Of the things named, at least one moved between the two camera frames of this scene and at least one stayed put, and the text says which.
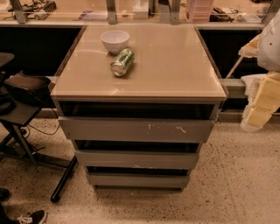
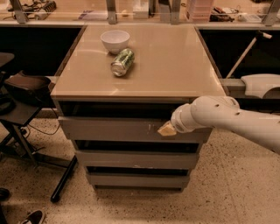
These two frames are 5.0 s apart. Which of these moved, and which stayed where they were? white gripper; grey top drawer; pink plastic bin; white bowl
Moved: white gripper
Stayed: white bowl; pink plastic bin; grey top drawer
